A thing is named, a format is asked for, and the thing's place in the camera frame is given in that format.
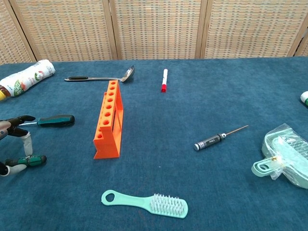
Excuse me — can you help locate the woven folding screen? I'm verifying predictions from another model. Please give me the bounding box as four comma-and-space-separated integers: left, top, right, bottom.
0, 0, 308, 65

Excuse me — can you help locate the black precision screwdriver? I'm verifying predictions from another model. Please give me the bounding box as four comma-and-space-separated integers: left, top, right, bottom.
193, 125, 249, 152

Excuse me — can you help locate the mint dustpan in plastic bag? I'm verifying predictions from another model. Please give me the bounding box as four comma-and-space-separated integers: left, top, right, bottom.
251, 123, 308, 190

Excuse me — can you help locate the blue table cloth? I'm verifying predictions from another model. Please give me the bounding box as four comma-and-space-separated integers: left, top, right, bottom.
0, 56, 308, 231

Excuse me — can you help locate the short green black screwdriver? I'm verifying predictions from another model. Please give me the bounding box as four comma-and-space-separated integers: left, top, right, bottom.
18, 154, 48, 168

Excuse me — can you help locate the long teal black screwdriver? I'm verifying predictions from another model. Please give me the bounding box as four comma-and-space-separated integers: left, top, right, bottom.
19, 114, 76, 128

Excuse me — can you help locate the white marker red cap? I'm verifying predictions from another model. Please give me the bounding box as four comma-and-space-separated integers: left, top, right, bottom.
160, 69, 168, 93

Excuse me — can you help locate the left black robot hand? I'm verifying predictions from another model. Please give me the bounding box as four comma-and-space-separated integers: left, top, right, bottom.
0, 115, 37, 178

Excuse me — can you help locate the mint green scrub brush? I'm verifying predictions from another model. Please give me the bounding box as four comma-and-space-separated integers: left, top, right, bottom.
101, 190, 189, 219

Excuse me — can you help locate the orange tool rack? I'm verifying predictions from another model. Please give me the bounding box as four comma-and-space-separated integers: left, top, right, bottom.
93, 80, 125, 160

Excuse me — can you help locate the white printed bottle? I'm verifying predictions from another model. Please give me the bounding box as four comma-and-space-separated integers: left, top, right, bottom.
0, 59, 56, 101

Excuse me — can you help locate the steel ladle black handle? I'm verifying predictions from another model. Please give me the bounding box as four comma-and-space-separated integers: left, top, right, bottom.
64, 65, 135, 84

